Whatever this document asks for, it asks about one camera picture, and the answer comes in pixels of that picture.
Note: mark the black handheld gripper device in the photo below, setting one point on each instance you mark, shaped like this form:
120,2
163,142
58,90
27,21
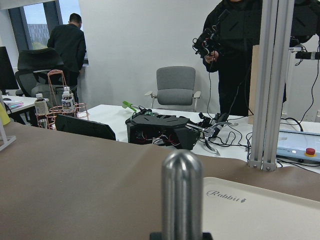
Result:
146,127

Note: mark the person holding camera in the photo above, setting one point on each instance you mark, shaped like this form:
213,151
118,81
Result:
234,64

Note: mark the black office chair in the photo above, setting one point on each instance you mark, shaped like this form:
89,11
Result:
43,71

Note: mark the steel muddler black tip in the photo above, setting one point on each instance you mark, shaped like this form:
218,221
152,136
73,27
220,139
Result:
182,196

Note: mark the cream rabbit tray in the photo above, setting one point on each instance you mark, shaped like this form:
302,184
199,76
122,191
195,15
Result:
236,211

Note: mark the aluminium frame post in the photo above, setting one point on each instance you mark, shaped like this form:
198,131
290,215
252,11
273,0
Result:
274,40

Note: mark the blue teach pendant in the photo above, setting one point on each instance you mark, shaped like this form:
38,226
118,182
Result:
299,146

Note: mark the white wire cup rack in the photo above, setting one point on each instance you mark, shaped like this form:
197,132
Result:
5,140

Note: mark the black monitor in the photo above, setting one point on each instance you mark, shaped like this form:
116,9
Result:
7,76

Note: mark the black video camera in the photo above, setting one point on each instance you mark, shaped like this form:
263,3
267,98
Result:
209,40

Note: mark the copper wire bottle holder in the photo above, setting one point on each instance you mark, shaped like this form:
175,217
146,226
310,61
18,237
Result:
56,98

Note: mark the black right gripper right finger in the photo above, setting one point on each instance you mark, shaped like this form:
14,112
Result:
207,236

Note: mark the black long bar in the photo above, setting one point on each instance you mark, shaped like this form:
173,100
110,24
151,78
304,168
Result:
69,124

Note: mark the person in black suit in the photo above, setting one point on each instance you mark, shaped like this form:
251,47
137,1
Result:
69,42

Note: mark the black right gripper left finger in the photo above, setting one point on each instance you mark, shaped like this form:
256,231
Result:
155,236

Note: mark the drink bottle white cap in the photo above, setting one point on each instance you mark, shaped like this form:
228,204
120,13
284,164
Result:
68,102

